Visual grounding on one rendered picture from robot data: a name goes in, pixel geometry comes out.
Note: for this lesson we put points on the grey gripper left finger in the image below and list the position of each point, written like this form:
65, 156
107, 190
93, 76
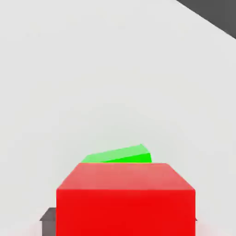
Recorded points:
49, 221

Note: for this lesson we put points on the small red cube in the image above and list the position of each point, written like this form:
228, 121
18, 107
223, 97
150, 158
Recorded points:
125, 206

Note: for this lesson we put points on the small green cube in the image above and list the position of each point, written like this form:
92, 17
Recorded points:
127, 154

